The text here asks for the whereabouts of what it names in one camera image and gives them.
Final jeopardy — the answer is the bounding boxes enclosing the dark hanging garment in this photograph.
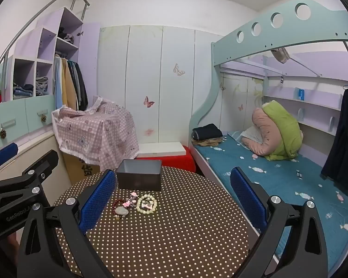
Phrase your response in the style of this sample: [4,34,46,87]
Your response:
[320,79,348,197]

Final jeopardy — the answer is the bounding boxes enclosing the grey metal box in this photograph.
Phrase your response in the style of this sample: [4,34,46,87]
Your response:
[116,159,162,192]

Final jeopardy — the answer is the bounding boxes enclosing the folded jeans stack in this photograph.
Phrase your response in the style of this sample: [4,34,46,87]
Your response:
[12,84,34,99]

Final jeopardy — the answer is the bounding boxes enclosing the cream curved cabinet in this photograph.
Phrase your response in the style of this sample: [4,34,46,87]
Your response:
[0,127,73,209]

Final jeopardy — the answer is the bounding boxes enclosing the white wardrobe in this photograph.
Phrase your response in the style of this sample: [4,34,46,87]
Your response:
[97,25,224,151]

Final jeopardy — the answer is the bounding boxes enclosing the pink quilt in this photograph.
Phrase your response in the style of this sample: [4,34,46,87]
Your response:
[242,107,305,156]

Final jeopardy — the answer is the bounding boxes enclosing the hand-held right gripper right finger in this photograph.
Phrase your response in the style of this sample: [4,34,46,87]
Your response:
[230,166,329,278]

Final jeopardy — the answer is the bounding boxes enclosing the cardboard box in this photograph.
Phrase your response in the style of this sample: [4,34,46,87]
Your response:
[61,151,105,186]

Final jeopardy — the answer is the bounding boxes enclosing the red bead bracelet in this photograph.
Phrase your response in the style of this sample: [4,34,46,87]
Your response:
[112,198,129,218]

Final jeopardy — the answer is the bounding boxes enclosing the pink checked cloth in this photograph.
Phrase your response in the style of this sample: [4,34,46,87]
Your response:
[52,95,140,172]

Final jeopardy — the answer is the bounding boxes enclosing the brown polka dot tablecloth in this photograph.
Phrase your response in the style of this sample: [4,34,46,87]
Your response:
[53,166,261,278]

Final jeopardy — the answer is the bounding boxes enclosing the silver pink keychain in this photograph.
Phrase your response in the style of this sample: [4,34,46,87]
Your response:
[125,192,138,208]

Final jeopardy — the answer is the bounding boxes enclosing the teal drawer cabinet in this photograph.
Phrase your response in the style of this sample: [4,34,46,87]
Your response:
[0,94,57,151]

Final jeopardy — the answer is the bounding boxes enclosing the folded grey clothes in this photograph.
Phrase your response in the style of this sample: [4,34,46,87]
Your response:
[35,76,49,96]

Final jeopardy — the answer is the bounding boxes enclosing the teal bunk bed frame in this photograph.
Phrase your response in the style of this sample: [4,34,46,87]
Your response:
[188,0,348,267]

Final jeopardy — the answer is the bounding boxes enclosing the folded tan clothes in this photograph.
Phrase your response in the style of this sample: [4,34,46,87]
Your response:
[192,137,227,147]

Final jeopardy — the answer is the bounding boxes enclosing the metal handrail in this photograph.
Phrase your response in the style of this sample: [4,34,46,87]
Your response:
[0,0,90,77]

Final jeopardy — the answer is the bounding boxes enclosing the dark clothes pile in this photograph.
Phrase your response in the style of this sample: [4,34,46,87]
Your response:
[57,27,76,44]

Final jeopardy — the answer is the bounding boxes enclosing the row of hanging clothes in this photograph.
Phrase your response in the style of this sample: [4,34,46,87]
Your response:
[53,56,89,112]

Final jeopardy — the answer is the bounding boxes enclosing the grey hanging bag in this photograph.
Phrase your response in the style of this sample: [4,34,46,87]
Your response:
[271,47,290,64]

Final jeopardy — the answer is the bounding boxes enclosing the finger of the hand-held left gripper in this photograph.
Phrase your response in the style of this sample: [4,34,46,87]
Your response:
[0,143,19,180]
[0,150,60,209]

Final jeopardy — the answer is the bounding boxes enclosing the red stool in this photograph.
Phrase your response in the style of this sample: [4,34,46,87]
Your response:
[136,146,197,174]

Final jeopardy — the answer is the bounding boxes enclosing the green quilt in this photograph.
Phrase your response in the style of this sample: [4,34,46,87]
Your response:
[262,100,303,161]

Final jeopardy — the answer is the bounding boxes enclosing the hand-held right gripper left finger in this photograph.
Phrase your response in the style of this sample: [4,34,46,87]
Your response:
[17,168,117,278]

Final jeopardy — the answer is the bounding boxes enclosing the purple shelf cabinet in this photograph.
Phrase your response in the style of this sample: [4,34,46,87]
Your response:
[0,7,100,111]

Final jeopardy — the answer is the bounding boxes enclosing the blue bed sheet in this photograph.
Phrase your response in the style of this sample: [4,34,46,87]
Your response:
[196,135,348,270]

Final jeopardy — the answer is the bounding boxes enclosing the white board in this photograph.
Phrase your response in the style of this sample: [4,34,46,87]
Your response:
[138,142,187,157]

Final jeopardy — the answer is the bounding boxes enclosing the pale green bead bracelet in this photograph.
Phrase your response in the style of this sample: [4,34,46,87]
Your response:
[136,195,158,215]

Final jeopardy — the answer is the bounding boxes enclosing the white pillow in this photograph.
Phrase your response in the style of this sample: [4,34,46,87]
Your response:
[229,126,263,145]

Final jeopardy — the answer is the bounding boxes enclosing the folded dark clothes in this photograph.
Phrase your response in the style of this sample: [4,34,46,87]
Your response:
[191,123,224,141]

